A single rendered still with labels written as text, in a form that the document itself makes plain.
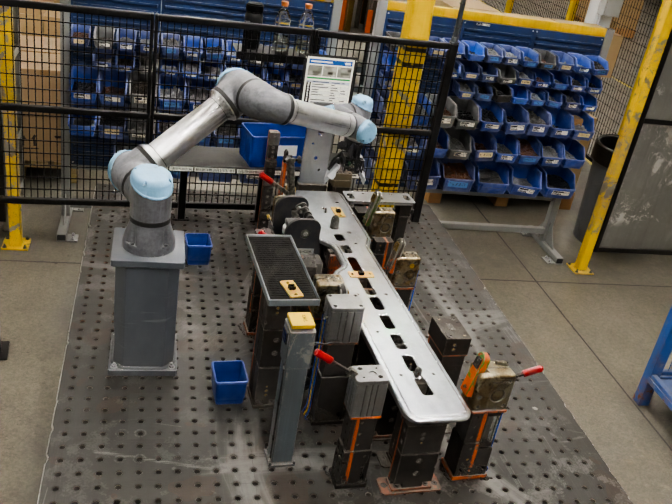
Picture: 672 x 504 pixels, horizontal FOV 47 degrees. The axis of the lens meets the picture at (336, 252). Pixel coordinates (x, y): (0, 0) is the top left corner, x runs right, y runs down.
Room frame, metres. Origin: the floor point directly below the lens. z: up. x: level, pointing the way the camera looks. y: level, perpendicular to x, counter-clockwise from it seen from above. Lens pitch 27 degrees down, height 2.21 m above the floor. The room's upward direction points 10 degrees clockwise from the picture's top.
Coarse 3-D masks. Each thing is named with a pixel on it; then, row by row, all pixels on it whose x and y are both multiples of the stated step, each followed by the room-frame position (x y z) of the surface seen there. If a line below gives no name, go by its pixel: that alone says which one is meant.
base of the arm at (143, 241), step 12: (132, 228) 1.95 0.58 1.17; (144, 228) 1.94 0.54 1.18; (156, 228) 1.95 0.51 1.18; (168, 228) 1.98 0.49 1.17; (132, 240) 1.94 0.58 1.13; (144, 240) 1.93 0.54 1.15; (156, 240) 1.94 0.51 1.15; (168, 240) 1.97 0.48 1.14; (132, 252) 1.92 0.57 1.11; (144, 252) 1.92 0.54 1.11; (156, 252) 1.93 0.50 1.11; (168, 252) 1.96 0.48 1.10
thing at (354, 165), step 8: (352, 144) 2.60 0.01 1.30; (360, 144) 2.60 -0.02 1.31; (344, 152) 2.64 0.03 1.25; (352, 152) 2.59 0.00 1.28; (344, 160) 2.60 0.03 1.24; (352, 160) 2.59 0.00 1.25; (360, 160) 2.60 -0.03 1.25; (344, 168) 2.59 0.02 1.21; (352, 168) 2.61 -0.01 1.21; (360, 168) 2.63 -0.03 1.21
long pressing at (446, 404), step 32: (320, 192) 2.84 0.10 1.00; (320, 224) 2.55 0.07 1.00; (352, 224) 2.59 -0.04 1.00; (352, 256) 2.34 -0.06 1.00; (352, 288) 2.13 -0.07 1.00; (384, 288) 2.16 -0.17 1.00; (384, 352) 1.80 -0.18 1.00; (416, 352) 1.83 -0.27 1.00; (416, 384) 1.68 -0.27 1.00; (448, 384) 1.71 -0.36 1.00; (416, 416) 1.55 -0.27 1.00; (448, 416) 1.57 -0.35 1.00
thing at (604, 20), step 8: (592, 0) 6.87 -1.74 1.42; (600, 0) 6.76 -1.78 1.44; (608, 0) 6.67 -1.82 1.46; (616, 0) 6.69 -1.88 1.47; (592, 8) 6.84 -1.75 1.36; (600, 8) 6.73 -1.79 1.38; (608, 8) 6.68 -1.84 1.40; (616, 8) 6.70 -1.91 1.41; (592, 16) 6.80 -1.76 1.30; (600, 16) 6.74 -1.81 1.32; (608, 16) 6.79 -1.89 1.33; (616, 16) 6.71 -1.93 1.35; (600, 24) 6.78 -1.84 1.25; (608, 24) 6.80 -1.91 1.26
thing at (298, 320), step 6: (288, 312) 1.67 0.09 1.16; (294, 312) 1.67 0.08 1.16; (300, 312) 1.68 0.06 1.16; (306, 312) 1.68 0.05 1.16; (288, 318) 1.65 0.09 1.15; (294, 318) 1.64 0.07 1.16; (300, 318) 1.65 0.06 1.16; (306, 318) 1.65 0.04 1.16; (312, 318) 1.66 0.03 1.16; (294, 324) 1.62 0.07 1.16; (300, 324) 1.62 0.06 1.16; (306, 324) 1.63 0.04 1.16; (312, 324) 1.63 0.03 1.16
